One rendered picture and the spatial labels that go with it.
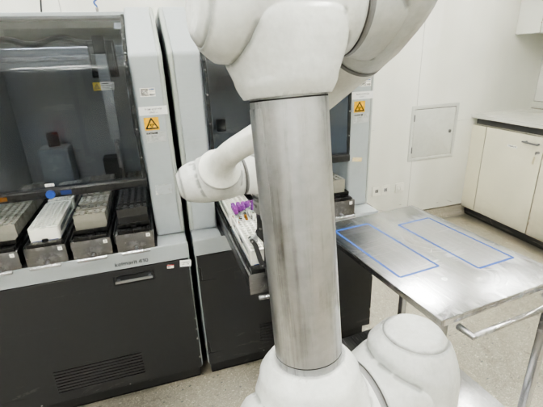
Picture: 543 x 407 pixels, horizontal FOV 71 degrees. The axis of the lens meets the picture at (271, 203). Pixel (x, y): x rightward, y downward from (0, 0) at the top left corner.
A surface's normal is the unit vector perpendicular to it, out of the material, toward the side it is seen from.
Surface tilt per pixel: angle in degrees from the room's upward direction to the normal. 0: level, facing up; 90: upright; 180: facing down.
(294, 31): 89
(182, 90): 90
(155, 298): 90
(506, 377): 0
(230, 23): 106
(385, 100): 90
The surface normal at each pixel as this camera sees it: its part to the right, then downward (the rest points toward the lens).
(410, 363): -0.23, -0.30
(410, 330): 0.06, -0.95
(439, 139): 0.29, 0.33
